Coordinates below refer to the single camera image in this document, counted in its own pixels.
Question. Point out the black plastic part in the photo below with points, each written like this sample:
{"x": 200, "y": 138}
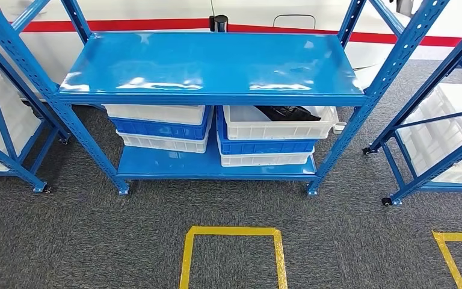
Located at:
{"x": 290, "y": 113}

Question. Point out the blue metal shelf rack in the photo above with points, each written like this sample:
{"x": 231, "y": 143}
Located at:
{"x": 426, "y": 88}
{"x": 215, "y": 60}
{"x": 16, "y": 166}

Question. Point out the blue plastic bin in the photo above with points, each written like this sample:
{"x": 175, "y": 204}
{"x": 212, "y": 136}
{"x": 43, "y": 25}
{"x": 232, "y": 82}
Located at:
{"x": 263, "y": 146}
{"x": 159, "y": 131}

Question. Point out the small grey floor plate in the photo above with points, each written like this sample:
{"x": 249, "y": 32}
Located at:
{"x": 339, "y": 127}

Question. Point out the red barrier belt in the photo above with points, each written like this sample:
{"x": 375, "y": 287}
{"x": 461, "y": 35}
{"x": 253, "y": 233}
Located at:
{"x": 135, "y": 24}

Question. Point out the large white plastic bin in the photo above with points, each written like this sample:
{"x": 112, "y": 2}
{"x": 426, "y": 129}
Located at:
{"x": 446, "y": 135}
{"x": 12, "y": 119}

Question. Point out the black stanchion post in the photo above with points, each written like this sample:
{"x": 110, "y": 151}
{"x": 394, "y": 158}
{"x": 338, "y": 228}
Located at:
{"x": 218, "y": 24}

